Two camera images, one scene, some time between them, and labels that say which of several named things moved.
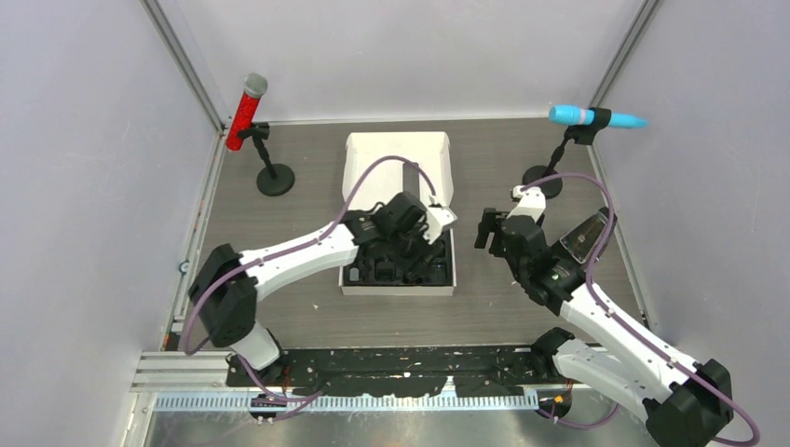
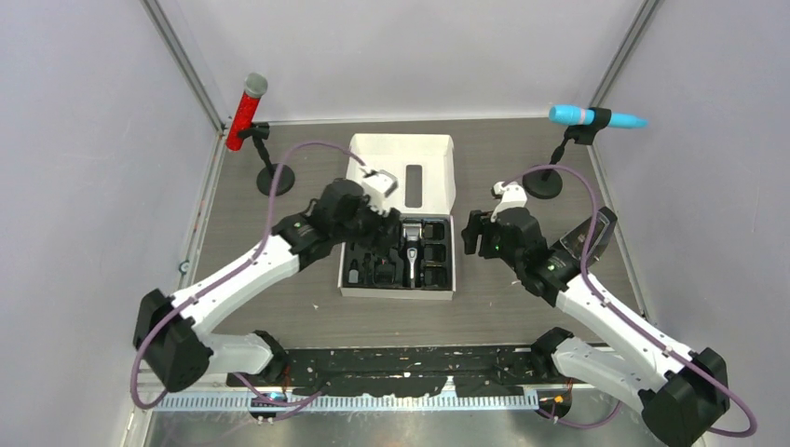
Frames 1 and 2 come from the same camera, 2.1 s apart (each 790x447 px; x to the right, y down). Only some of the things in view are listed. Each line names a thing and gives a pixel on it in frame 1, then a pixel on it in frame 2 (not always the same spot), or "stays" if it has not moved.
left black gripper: (419, 264) -> (378, 241)
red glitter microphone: (255, 86) stays
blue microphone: (575, 115) stays
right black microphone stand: (580, 134) stays
